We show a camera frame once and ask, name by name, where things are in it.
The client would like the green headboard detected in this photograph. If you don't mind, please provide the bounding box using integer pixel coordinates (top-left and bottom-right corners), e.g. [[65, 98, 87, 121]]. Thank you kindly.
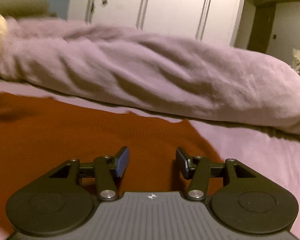
[[0, 0, 49, 18]]

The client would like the white wardrobe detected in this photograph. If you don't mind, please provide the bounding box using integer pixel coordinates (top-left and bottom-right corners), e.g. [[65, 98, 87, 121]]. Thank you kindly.
[[67, 0, 248, 48]]

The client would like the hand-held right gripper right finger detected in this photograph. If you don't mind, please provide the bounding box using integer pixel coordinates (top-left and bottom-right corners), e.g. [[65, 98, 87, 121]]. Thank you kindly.
[[175, 147, 253, 202]]

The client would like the brown knit cardigan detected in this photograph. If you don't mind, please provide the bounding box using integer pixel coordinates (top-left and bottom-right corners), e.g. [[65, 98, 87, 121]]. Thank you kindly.
[[0, 92, 224, 236]]

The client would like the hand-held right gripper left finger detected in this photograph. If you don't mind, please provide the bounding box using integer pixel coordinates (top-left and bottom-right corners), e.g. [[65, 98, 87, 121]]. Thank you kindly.
[[49, 146, 130, 202]]

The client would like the lilac rolled duvet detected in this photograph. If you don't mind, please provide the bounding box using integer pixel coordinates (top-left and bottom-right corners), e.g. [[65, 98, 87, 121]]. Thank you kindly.
[[0, 17, 300, 136]]

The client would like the dark wooden door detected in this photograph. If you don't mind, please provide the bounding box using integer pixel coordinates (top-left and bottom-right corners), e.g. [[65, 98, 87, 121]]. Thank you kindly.
[[247, 4, 277, 54]]

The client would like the lilac bed sheet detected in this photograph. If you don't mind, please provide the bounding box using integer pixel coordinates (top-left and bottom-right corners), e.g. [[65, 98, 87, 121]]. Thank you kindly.
[[0, 79, 300, 240]]

